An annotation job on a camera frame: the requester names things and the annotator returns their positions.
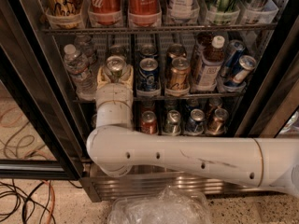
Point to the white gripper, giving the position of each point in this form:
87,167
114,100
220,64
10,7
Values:
114,92

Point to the green white 7up can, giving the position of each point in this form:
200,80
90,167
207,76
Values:
115,67

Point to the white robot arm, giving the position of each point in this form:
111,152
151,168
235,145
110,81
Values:
263,163

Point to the rear 7up can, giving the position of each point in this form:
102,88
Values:
117,49

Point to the front blue pepsi can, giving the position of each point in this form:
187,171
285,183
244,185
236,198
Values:
148,74

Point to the blue pepsi can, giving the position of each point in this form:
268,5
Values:
148,51
148,74

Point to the bottom shelf silver can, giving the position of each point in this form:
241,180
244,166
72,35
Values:
93,121

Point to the rear blue pepsi can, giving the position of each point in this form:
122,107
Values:
148,51

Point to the bottom shelf red coke can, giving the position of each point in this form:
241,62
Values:
148,122

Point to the front gold soda can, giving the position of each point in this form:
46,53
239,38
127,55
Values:
178,74

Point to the gold soda can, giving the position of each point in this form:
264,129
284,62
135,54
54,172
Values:
178,74
174,51

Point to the rear gold soda can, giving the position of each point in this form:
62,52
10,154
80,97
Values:
174,51

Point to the bottom shelf green can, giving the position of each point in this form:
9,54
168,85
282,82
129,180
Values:
172,123

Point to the left coca-cola can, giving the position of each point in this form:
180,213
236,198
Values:
106,12

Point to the coca-cola can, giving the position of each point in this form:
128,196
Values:
143,9
106,12

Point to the right coca-cola can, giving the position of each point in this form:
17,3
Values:
143,9

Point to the bottom shelf blue can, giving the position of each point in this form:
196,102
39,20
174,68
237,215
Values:
195,122

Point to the gold lacroix can top shelf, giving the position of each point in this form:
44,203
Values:
64,12

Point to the stainless steel fridge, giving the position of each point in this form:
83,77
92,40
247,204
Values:
35,43

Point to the left glass fridge door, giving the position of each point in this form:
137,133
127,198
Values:
28,148

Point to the glass fridge door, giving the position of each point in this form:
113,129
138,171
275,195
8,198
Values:
28,148
271,115

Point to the white label bottle top shelf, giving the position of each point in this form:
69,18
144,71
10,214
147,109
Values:
183,0

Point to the bottom shelf gold can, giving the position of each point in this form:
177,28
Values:
216,122

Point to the rear red bull can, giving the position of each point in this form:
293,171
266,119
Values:
234,50

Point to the red bull can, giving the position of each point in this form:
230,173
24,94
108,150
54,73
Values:
234,50
245,65

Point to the front red bull can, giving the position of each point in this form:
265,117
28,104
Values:
245,65

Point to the green striped can top shelf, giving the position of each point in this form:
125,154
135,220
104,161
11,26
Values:
221,12

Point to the right glass fridge door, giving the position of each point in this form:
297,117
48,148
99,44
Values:
271,115

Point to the front clear water bottle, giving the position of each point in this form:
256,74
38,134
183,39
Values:
78,67

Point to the clear water bottle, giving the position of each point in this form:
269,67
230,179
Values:
78,67
86,45

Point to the rear clear water bottle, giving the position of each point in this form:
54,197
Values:
86,45

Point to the rear brown tea bottle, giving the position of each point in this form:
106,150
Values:
202,40

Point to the brown tea bottle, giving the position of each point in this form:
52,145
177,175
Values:
202,40
209,65

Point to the front brown tea bottle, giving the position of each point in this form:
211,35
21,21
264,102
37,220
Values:
209,65

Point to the clear plastic bag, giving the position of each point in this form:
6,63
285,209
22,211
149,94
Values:
169,206

